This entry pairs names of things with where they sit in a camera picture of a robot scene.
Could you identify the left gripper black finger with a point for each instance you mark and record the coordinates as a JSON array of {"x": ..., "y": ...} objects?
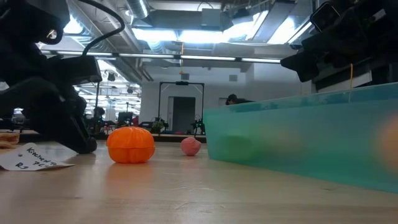
[{"x": 68, "y": 133}]

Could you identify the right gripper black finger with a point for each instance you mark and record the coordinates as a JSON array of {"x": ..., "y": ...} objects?
[{"x": 306, "y": 67}]

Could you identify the smooth orange toy fruit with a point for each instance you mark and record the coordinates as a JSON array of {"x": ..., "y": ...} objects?
[{"x": 390, "y": 143}]

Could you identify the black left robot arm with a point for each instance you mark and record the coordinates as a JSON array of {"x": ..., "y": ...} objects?
[{"x": 25, "y": 25}]

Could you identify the teal translucent tupperware container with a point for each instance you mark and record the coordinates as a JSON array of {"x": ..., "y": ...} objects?
[{"x": 295, "y": 140}]

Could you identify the folded orange cloth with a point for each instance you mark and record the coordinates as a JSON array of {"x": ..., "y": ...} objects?
[{"x": 7, "y": 139}]

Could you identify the white handwritten paper label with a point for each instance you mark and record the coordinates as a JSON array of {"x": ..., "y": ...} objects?
[{"x": 31, "y": 158}]

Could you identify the ribbed orange toy fruit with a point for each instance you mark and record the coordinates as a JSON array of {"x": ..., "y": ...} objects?
[{"x": 130, "y": 146}]

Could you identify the long ceiling light bar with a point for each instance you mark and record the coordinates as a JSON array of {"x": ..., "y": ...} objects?
[{"x": 202, "y": 58}]

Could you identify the grey double door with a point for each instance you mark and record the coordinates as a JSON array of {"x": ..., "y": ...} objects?
[{"x": 183, "y": 113}]

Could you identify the pink toy peach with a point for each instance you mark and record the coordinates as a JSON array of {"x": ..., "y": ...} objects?
[{"x": 190, "y": 146}]

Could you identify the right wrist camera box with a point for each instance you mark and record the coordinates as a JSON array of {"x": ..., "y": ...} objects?
[{"x": 325, "y": 15}]

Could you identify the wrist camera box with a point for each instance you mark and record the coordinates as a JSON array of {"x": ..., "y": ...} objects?
[
  {"x": 81, "y": 70},
  {"x": 325, "y": 15}
]

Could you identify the black gantry frame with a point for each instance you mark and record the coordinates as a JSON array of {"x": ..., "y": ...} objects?
[
  {"x": 97, "y": 93},
  {"x": 182, "y": 83}
]

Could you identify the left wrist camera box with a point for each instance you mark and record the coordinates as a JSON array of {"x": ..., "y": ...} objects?
[{"x": 81, "y": 70}]

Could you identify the black metal table frame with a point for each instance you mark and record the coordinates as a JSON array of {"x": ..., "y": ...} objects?
[{"x": 168, "y": 137}]

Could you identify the silver ventilation duct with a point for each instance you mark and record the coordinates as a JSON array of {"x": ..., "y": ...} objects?
[{"x": 138, "y": 7}]

